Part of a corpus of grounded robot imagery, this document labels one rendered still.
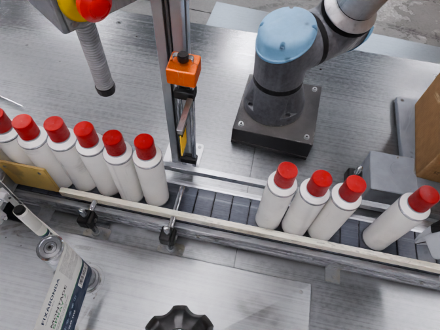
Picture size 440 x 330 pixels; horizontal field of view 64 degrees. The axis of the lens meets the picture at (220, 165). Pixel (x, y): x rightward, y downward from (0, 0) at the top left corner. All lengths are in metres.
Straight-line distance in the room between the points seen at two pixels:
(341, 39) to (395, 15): 2.28
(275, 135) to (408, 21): 2.32
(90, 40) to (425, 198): 0.56
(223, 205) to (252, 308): 0.21
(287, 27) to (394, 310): 0.60
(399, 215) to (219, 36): 0.77
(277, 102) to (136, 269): 0.46
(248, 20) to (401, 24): 1.90
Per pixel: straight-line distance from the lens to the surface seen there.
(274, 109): 0.83
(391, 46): 1.29
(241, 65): 1.08
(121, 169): 0.64
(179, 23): 0.55
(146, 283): 0.70
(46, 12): 0.47
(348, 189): 0.58
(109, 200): 0.74
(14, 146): 0.73
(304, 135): 0.86
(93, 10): 0.42
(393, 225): 0.69
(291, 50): 0.72
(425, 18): 3.16
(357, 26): 0.79
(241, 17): 1.26
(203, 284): 0.69
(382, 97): 1.11
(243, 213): 0.74
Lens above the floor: 1.56
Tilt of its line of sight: 58 degrees down
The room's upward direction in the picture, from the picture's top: 5 degrees clockwise
